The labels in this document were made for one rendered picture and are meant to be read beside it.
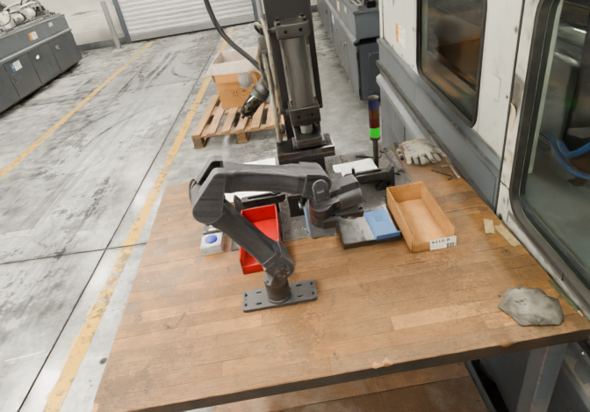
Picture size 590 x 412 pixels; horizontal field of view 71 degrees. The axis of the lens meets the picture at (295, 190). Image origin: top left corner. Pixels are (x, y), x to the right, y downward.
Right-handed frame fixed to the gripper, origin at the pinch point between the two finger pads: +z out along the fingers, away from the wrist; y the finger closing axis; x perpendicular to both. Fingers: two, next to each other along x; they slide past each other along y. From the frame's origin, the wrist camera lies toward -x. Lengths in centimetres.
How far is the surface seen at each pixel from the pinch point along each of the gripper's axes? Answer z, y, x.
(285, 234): 16.6, 6.4, 10.1
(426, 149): 31, 38, -48
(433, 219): 11.9, 2.5, -35.8
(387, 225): 9.9, 2.1, -21.1
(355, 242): 8.2, -2.2, -10.1
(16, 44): 361, 529, 407
